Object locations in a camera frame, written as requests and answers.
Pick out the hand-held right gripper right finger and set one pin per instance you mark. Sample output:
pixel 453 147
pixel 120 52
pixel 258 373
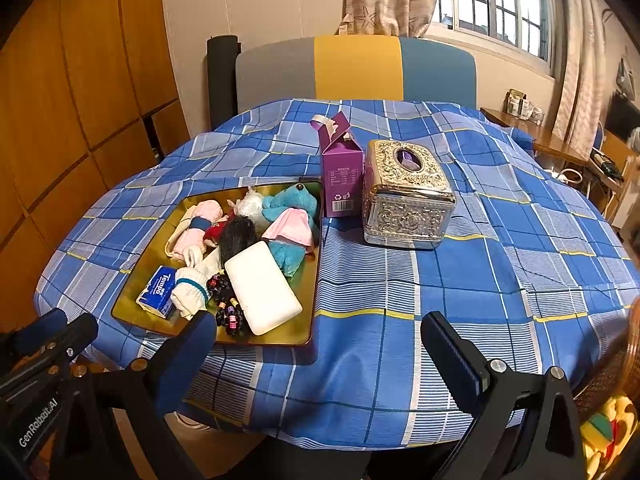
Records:
pixel 450 355

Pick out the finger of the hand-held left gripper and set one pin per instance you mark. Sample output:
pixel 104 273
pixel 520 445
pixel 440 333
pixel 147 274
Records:
pixel 40 332
pixel 75 336

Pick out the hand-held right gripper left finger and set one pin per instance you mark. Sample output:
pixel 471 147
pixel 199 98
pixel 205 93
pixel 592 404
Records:
pixel 195 345

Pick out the gold metal tray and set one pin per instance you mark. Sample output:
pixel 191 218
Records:
pixel 150 320

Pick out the white sock blue stripe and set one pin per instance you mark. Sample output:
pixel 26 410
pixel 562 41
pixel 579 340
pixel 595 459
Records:
pixel 190 290

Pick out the blue tissue pack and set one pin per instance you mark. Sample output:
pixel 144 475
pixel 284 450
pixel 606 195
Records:
pixel 156 290

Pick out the white sponge pad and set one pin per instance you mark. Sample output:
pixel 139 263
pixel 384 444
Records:
pixel 262 285

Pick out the cream cloth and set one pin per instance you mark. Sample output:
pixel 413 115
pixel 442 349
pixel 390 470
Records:
pixel 179 240

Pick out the red plush doll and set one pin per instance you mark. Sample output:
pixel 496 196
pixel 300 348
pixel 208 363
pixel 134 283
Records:
pixel 217 230

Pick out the pink sock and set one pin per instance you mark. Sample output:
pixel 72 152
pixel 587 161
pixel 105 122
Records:
pixel 205 215

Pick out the blue plush toy pink dress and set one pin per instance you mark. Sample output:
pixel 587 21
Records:
pixel 290 202

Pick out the yellow soft toy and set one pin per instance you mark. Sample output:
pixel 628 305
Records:
pixel 607 430

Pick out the blue plaid bedsheet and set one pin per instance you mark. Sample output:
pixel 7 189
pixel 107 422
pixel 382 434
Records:
pixel 450 310

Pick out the ornate silver tissue box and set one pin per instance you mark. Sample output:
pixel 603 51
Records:
pixel 407 200

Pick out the purple carton box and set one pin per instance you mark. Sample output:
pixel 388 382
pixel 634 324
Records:
pixel 340 180

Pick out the wooden wardrobe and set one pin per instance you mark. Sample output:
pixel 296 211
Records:
pixel 75 110

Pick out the wooden bedside desk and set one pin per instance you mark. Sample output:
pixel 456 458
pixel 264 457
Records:
pixel 545 135

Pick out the clear glass jar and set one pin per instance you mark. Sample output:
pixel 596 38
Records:
pixel 536 115

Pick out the wooden chair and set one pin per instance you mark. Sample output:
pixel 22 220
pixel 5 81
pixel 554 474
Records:
pixel 617 160

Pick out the beige packet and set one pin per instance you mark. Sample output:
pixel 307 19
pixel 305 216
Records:
pixel 515 102

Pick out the black rolled mat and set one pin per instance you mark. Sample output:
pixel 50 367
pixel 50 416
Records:
pixel 222 80

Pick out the white round fan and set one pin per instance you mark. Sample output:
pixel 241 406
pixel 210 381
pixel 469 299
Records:
pixel 635 140

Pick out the black monitor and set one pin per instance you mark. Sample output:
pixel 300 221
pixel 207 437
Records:
pixel 622 115

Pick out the grey yellow blue headboard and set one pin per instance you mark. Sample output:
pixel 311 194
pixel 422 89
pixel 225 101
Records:
pixel 357 67

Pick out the pale pink curtain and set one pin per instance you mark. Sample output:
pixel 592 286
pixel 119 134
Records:
pixel 580 75

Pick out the white steam iron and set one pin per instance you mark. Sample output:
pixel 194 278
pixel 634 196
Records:
pixel 627 75

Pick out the barred window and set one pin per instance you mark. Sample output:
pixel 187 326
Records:
pixel 490 5

